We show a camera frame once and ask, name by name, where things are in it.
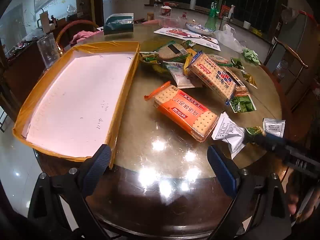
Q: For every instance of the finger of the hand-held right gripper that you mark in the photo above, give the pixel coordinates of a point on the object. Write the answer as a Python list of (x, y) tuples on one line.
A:
[(275, 141)]

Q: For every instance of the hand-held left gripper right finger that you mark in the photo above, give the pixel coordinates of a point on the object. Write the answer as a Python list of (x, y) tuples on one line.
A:
[(220, 170)]

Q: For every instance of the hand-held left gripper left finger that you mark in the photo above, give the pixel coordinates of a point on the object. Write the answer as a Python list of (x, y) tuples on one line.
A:
[(98, 162)]

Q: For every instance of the white printed snack packet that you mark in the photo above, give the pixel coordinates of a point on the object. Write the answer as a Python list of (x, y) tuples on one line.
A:
[(227, 132)]

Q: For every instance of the orange white snack packet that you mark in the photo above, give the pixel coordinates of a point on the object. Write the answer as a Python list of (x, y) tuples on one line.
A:
[(242, 91)]

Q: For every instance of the orange cracker packet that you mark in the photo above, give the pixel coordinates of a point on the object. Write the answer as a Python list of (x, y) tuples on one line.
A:
[(182, 110)]

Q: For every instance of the yellow taped cardboard tray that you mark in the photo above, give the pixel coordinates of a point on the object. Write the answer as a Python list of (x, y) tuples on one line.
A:
[(75, 92)]

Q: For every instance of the green foil snack packet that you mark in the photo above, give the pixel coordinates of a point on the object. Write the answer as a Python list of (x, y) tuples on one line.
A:
[(237, 62)]

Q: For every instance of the blue-label cracker packet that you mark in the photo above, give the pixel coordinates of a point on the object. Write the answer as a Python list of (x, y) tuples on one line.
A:
[(212, 75)]

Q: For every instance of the white fruit-print snack packet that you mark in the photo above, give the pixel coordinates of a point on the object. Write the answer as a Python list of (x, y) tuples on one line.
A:
[(183, 78)]

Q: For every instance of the round cracker packet green label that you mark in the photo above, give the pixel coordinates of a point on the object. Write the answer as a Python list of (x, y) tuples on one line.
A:
[(218, 59)]

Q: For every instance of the green yellow snack packet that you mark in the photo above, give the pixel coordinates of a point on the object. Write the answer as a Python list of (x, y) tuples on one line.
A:
[(148, 57)]

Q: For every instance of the person's right hand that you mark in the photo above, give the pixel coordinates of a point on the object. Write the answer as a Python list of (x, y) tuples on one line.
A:
[(296, 205)]

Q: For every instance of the white sachet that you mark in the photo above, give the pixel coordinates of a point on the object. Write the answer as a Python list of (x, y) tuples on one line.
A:
[(273, 127)]

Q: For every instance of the wooden armchair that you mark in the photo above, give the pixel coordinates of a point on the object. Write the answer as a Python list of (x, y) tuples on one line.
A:
[(297, 60)]

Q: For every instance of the green crumpled cloth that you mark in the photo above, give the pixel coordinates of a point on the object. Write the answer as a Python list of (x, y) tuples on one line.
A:
[(251, 56)]

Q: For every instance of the white plastic bag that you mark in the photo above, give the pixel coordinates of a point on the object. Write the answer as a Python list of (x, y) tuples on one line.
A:
[(228, 38)]

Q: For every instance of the white cup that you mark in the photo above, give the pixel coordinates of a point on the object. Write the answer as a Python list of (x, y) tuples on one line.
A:
[(247, 25)]

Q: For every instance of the clear glass mug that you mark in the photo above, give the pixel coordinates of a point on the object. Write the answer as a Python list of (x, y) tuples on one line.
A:
[(48, 51)]

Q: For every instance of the wooden sideboard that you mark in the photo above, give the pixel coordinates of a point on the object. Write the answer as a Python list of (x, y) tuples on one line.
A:
[(22, 65)]

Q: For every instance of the pink cloth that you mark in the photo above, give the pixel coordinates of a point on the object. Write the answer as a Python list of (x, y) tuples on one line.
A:
[(82, 37)]

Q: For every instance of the steel flask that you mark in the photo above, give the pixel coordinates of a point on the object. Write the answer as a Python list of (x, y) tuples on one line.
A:
[(224, 23)]

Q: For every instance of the blue white plate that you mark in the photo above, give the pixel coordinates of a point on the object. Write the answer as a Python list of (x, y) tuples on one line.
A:
[(200, 29)]

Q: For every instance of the green plastic bottle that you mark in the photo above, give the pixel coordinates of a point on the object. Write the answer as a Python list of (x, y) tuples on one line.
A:
[(212, 21)]

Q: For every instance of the white spray bottle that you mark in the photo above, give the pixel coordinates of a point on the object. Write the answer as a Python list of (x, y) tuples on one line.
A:
[(231, 12)]

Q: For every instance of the green tissue box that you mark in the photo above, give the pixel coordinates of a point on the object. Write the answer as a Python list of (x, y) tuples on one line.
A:
[(118, 25)]

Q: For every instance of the red carton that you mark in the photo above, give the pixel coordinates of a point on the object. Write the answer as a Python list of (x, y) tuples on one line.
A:
[(225, 10)]

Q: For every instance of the red round-back chair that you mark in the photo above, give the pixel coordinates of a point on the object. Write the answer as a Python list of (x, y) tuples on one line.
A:
[(75, 22)]

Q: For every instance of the clear plastic bag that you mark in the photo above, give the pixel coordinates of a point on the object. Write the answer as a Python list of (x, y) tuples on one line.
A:
[(33, 35)]

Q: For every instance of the printed leaflet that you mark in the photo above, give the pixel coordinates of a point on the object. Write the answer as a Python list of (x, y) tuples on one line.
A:
[(175, 33)]

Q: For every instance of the yellow lidded jar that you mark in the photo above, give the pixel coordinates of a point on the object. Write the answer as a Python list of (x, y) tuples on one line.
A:
[(150, 16)]

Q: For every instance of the clear plastic bowl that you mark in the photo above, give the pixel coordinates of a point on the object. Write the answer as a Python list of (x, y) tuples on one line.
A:
[(172, 22)]

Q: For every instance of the clear wrapped ornament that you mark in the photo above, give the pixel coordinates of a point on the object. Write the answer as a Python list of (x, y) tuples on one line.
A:
[(71, 9)]

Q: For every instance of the white paper towel roll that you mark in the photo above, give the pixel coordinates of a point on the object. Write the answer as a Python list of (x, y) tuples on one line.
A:
[(193, 0)]

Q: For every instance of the white jar red label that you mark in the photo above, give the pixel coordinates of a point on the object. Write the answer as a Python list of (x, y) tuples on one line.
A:
[(166, 11)]

